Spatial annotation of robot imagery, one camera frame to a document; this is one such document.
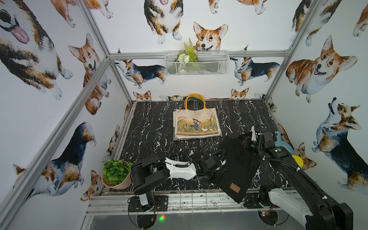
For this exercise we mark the light blue dustpan scoop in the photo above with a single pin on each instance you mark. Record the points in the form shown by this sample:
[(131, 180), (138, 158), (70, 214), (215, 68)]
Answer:
[(280, 143)]

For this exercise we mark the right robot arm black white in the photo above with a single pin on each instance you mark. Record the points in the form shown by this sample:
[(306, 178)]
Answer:
[(317, 210)]

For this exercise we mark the potted green plant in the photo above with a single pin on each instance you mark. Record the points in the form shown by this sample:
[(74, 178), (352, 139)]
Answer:
[(116, 174)]

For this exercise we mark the white wire wall basket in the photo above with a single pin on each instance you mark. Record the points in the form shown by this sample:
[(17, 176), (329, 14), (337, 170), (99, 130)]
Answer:
[(209, 63)]

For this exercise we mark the cream tote bag yellow handles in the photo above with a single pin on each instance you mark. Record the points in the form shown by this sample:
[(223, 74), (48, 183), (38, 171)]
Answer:
[(195, 124)]

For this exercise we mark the black canvas tote bag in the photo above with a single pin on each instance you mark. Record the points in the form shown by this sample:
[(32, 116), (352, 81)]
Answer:
[(239, 170)]

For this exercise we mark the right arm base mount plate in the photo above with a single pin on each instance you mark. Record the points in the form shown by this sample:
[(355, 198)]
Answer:
[(259, 201)]

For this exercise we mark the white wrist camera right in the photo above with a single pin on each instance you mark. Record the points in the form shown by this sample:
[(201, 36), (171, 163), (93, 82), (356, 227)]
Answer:
[(253, 136)]

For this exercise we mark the artificial fern and white flower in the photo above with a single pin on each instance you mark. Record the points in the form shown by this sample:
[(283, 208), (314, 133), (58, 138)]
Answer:
[(186, 56)]

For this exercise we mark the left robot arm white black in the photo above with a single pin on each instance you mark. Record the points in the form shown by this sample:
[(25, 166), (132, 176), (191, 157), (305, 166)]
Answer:
[(150, 172)]

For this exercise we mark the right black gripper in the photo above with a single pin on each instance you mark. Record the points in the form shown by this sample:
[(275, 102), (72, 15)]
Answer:
[(245, 143)]

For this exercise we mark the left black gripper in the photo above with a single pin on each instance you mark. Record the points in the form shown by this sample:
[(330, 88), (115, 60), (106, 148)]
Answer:
[(214, 162)]

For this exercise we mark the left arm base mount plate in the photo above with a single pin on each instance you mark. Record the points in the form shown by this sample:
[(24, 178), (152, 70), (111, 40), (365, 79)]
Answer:
[(140, 204)]

